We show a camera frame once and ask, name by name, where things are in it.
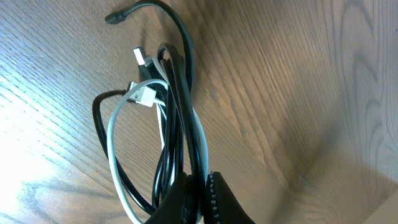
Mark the white USB cable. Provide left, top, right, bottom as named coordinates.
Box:
left=106, top=45, right=210, bottom=224

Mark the black USB cable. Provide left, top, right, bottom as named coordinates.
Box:
left=92, top=0, right=206, bottom=216

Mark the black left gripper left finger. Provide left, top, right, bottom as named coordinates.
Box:
left=145, top=172, right=188, bottom=224

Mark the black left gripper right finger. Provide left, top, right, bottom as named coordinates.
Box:
left=203, top=172, right=254, bottom=224

